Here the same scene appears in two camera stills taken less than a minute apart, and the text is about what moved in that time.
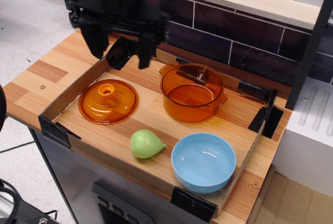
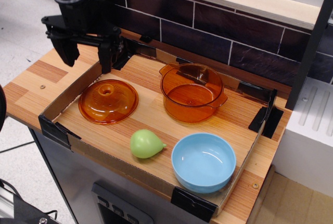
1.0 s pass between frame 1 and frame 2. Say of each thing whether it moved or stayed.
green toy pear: stayed
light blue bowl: stayed
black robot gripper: moved
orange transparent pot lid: stayed
